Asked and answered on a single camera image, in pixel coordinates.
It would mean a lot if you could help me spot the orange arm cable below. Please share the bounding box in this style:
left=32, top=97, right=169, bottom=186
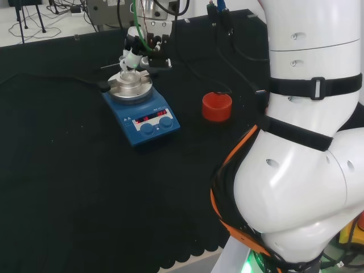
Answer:
left=209, top=124, right=274, bottom=258

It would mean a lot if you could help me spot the yellow stop button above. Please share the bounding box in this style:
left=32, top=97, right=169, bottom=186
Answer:
left=337, top=212, right=364, bottom=246

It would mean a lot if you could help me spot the thick black heater power cable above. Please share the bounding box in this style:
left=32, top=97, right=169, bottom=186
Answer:
left=0, top=72, right=111, bottom=94

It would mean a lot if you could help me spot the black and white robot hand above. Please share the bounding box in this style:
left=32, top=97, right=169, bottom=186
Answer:
left=118, top=26, right=173, bottom=75

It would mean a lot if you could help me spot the red ribbed flask ring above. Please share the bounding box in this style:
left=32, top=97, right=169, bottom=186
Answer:
left=201, top=91, right=233, bottom=123

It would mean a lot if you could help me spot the grey metal equipment box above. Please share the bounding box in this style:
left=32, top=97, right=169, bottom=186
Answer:
left=86, top=0, right=135, bottom=29

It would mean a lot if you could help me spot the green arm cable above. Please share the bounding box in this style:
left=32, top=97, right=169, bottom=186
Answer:
left=133, top=0, right=151, bottom=52

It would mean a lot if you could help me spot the black tripod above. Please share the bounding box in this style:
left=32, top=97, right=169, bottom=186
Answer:
left=14, top=0, right=48, bottom=34

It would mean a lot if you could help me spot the black bench cloth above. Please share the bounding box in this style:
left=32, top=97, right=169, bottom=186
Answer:
left=0, top=8, right=271, bottom=273

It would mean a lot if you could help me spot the black cable with plug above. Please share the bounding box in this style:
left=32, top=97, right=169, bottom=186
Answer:
left=172, top=16, right=268, bottom=97

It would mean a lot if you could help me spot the blue heater with steel block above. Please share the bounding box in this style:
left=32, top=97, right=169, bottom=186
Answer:
left=101, top=69, right=181, bottom=147

